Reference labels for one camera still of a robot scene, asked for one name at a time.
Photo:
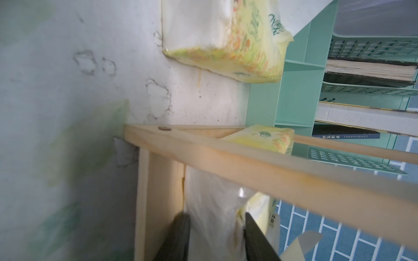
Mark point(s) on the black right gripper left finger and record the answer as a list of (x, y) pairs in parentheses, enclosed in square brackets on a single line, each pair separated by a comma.
[(176, 244)]

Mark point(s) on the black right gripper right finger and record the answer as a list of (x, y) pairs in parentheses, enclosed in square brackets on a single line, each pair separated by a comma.
[(257, 246)]

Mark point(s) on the white tissue pack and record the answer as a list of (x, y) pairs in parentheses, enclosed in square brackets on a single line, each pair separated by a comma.
[(217, 209)]

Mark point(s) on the wooden two-tier shelf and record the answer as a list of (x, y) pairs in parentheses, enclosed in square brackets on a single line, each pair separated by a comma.
[(384, 207)]

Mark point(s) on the yellow green tissue pack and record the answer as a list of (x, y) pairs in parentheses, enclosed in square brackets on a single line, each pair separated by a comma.
[(243, 40)]

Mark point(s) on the yellow lower tissue pack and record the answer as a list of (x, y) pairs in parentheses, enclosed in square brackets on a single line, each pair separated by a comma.
[(280, 140)]

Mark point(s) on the dark blue book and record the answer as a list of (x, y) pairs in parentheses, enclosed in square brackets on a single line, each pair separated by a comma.
[(327, 131)]

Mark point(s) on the green plastic file organizer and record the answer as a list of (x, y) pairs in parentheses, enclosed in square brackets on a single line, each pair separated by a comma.
[(292, 102)]

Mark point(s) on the brown edged book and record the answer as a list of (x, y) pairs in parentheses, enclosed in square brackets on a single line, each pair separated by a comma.
[(380, 73)]

